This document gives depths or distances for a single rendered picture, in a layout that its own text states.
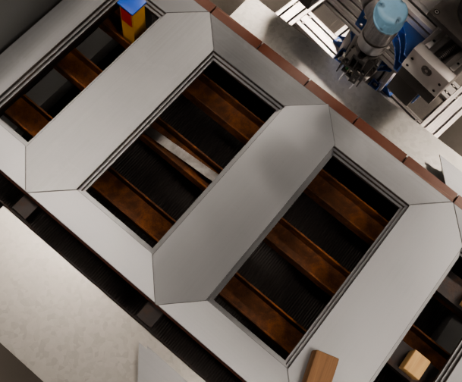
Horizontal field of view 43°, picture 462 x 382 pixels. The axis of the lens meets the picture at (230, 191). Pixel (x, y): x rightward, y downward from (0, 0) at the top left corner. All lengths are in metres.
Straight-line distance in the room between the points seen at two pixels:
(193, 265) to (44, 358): 0.45
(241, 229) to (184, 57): 0.53
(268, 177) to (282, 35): 0.58
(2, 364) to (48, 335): 0.81
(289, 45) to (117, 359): 1.11
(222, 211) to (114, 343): 0.44
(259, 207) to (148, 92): 0.45
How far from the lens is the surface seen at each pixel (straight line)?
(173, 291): 1.51
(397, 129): 1.96
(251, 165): 1.61
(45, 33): 1.79
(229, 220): 1.56
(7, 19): 1.77
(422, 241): 1.68
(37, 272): 1.65
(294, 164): 1.63
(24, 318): 1.64
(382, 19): 1.41
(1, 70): 1.76
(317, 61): 1.98
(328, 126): 1.70
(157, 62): 1.72
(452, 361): 1.69
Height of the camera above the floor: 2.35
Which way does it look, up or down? 72 degrees down
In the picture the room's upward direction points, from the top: 20 degrees clockwise
